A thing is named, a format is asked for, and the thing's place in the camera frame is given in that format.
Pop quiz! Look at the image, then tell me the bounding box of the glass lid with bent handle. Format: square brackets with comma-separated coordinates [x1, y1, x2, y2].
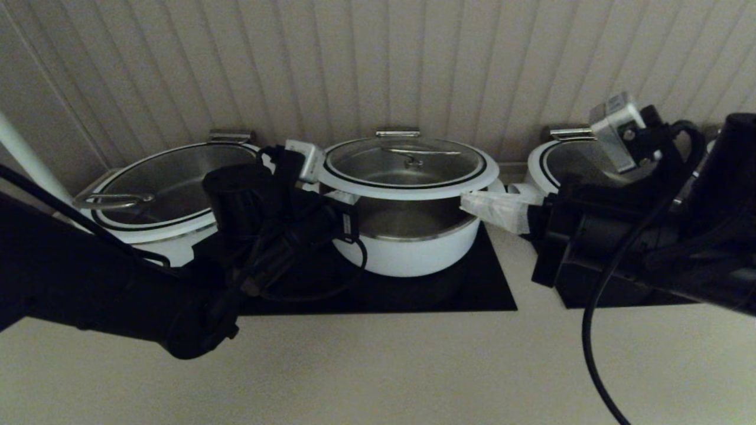
[316, 137, 500, 201]

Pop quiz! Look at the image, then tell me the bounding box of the right white pot with lid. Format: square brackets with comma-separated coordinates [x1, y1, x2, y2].
[527, 139, 671, 197]

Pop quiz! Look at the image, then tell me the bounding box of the wide black glass cooktop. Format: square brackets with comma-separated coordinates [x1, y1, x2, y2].
[239, 223, 518, 315]

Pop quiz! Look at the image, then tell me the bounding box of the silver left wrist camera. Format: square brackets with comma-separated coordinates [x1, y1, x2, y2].
[285, 140, 327, 185]

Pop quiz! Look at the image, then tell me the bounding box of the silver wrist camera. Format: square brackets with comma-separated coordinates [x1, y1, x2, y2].
[589, 93, 647, 174]
[285, 140, 327, 185]

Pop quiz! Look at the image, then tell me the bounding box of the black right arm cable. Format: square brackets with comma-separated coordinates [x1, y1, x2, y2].
[581, 120, 709, 425]

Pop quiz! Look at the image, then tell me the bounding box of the white pot with stub handles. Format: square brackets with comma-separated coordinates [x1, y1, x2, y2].
[332, 195, 484, 278]

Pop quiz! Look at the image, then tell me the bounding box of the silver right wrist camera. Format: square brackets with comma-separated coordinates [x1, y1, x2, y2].
[589, 93, 647, 174]

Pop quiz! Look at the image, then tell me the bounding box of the white long-handled pan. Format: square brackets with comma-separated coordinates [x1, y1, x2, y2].
[0, 112, 219, 267]

